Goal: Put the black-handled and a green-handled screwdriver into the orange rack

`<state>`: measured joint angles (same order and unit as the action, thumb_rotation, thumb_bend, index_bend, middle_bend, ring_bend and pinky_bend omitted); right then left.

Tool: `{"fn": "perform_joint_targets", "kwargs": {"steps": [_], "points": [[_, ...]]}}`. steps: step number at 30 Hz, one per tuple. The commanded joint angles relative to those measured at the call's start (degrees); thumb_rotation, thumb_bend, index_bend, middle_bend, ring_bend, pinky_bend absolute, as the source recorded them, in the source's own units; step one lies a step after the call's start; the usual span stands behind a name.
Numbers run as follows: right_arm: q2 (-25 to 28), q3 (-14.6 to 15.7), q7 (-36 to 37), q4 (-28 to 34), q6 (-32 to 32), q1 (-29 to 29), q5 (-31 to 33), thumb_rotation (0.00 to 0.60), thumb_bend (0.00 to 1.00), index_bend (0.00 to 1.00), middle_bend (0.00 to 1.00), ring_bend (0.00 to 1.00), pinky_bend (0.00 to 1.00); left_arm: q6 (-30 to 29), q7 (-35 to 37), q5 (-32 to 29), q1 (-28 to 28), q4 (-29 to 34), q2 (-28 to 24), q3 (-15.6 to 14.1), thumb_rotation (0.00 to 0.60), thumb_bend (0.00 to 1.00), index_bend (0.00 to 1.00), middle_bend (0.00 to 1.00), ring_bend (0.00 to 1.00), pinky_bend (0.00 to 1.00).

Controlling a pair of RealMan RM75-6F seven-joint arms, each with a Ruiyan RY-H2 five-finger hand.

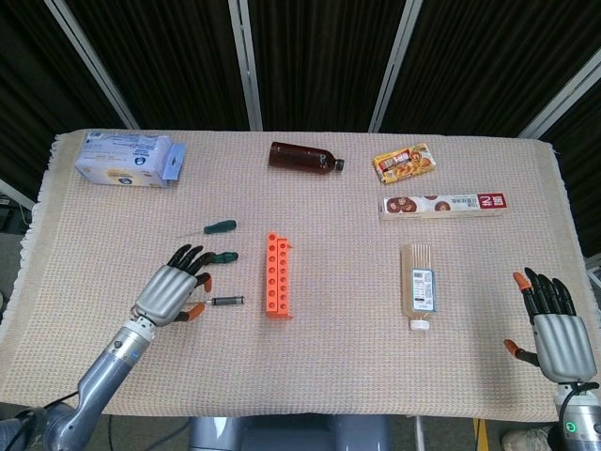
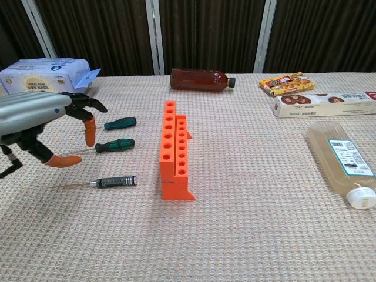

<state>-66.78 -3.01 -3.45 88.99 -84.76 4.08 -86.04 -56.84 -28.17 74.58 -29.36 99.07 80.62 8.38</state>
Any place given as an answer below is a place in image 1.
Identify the green and black screwdriver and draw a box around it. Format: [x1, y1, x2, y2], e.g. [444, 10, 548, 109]
[202, 251, 239, 266]

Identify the long cookie box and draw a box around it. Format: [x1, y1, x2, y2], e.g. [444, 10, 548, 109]
[378, 191, 509, 221]

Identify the white partition post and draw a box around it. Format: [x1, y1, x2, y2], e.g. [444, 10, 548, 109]
[228, 0, 264, 132]
[44, 0, 140, 131]
[518, 46, 601, 140]
[368, 0, 424, 133]

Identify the black metal precision screwdriver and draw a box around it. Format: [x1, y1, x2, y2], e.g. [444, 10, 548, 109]
[195, 294, 246, 307]

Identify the yellow snack box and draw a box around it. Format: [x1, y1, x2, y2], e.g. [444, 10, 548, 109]
[373, 143, 440, 185]

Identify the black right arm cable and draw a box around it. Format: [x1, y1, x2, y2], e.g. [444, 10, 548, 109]
[558, 381, 593, 424]

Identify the orange tool holder block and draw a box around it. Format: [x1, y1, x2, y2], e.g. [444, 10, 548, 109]
[264, 231, 297, 319]

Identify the pale clear drink bottle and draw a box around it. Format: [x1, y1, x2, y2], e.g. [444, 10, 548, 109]
[400, 242, 437, 333]

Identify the beige woven table cloth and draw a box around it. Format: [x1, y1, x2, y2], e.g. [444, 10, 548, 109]
[0, 129, 588, 422]

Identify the slim green screwdriver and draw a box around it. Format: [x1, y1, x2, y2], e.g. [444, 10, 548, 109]
[176, 219, 238, 238]

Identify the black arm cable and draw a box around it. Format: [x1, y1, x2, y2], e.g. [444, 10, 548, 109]
[558, 381, 593, 424]
[0, 392, 81, 451]

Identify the grey shoe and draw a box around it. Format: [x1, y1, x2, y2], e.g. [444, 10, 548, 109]
[501, 427, 555, 451]

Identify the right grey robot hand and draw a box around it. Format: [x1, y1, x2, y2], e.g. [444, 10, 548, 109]
[503, 267, 600, 383]

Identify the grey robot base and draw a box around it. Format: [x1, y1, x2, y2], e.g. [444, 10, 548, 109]
[187, 415, 391, 451]

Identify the brown drink bottle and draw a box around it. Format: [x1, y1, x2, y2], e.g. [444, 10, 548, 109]
[269, 140, 347, 175]

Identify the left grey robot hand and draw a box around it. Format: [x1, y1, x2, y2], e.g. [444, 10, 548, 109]
[130, 243, 215, 328]

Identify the blue tissue pack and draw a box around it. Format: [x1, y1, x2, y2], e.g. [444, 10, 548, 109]
[74, 132, 187, 189]

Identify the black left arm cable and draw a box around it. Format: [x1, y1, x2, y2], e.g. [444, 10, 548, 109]
[0, 392, 81, 451]

